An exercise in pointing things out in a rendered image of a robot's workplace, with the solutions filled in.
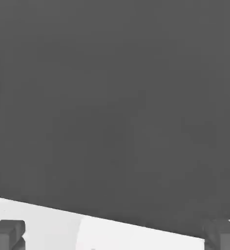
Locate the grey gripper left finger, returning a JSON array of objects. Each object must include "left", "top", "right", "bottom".
[{"left": 0, "top": 219, "right": 26, "bottom": 250}]

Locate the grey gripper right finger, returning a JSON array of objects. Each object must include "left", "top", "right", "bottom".
[{"left": 204, "top": 218, "right": 230, "bottom": 250}]

